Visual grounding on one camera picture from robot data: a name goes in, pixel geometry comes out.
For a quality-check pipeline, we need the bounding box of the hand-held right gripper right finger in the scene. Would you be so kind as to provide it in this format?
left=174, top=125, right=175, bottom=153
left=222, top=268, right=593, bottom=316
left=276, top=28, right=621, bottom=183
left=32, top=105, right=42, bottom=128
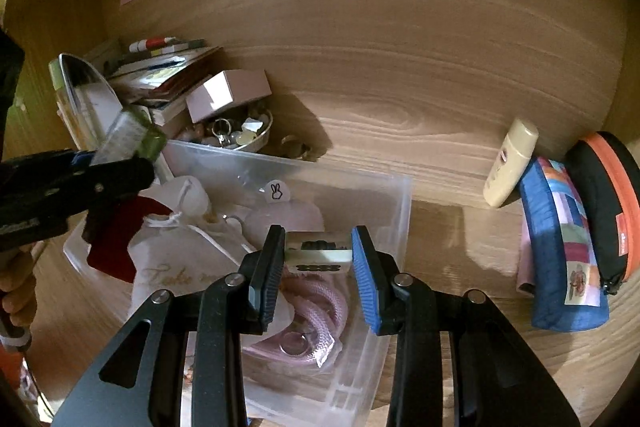
left=350, top=225, right=583, bottom=427

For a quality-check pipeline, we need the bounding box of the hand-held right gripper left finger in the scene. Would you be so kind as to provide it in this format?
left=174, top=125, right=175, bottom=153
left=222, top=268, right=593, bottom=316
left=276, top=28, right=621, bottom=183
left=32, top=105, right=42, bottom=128
left=50, top=224, right=287, bottom=427

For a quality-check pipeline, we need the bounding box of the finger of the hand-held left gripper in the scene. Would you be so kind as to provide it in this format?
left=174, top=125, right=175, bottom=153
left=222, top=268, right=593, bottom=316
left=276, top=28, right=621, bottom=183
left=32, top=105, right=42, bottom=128
left=0, top=148, right=97, bottom=188
left=47, top=156, right=156, bottom=228

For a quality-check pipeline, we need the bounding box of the pink rope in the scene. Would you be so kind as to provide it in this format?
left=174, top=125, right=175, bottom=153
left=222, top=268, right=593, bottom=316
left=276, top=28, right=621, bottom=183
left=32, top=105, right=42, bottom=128
left=242, top=274, right=351, bottom=370

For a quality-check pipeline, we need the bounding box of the mahjong tile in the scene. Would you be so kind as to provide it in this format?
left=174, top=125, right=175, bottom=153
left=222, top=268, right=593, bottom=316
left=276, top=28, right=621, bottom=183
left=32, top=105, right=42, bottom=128
left=284, top=230, right=355, bottom=274

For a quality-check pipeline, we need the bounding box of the green white tube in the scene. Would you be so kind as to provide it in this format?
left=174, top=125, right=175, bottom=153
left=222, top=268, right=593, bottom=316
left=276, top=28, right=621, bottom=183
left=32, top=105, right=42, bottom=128
left=49, top=53, right=168, bottom=168

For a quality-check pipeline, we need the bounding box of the clear plastic box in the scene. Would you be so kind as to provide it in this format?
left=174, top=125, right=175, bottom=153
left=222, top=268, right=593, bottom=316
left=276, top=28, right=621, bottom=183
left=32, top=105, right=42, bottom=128
left=62, top=139, right=413, bottom=427

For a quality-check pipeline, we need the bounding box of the person's left hand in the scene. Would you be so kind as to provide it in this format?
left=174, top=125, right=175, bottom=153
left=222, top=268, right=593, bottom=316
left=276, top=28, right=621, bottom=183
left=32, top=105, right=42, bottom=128
left=0, top=249, right=40, bottom=330

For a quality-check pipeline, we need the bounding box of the red pouch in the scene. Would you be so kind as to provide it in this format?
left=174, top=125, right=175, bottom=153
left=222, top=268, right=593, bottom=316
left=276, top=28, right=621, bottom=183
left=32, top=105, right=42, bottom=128
left=82, top=197, right=171, bottom=283

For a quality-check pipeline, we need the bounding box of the pink pouch with bunny sticker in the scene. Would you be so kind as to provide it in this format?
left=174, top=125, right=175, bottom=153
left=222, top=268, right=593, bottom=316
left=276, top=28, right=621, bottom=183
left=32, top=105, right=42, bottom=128
left=245, top=179, right=326, bottom=250

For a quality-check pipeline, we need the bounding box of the stack of books and cards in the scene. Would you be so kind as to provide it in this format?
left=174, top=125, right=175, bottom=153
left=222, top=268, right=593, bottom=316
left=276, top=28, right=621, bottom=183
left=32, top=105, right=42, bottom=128
left=82, top=36, right=225, bottom=128

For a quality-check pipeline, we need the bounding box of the bowl of trinkets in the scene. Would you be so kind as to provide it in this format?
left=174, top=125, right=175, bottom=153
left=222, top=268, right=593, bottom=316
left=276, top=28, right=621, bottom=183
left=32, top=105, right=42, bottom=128
left=182, top=104, right=275, bottom=154

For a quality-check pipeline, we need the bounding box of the small brown trinket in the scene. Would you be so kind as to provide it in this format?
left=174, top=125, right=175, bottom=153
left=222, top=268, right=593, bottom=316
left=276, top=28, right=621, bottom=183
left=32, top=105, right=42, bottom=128
left=280, top=134, right=318, bottom=160

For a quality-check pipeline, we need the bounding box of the pink cardboard box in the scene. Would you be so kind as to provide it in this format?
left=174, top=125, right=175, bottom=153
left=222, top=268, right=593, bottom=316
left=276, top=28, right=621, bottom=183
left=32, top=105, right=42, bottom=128
left=186, top=69, right=273, bottom=124

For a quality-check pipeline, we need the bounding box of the cream lotion bottle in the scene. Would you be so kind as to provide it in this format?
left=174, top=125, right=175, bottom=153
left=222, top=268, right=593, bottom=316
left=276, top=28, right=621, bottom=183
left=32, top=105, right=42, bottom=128
left=482, top=118, right=540, bottom=208

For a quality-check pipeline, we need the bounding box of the blue patchwork pouch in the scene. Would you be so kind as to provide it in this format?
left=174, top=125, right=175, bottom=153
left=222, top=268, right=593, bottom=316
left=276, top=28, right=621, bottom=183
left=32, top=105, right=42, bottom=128
left=517, top=156, right=611, bottom=332

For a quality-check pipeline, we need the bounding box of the wooden desk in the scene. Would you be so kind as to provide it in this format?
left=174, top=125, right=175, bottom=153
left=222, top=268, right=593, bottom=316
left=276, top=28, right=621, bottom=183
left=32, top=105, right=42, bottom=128
left=0, top=0, right=640, bottom=427

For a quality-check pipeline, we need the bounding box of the black pouch with orange zipper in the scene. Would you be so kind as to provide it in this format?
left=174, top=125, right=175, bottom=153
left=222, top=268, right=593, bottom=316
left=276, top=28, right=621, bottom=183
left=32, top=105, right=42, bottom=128
left=565, top=132, right=640, bottom=297

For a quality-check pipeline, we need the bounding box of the white drawstring bag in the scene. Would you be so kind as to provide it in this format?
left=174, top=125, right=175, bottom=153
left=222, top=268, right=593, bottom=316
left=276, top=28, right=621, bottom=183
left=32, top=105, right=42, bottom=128
left=126, top=176, right=256, bottom=323

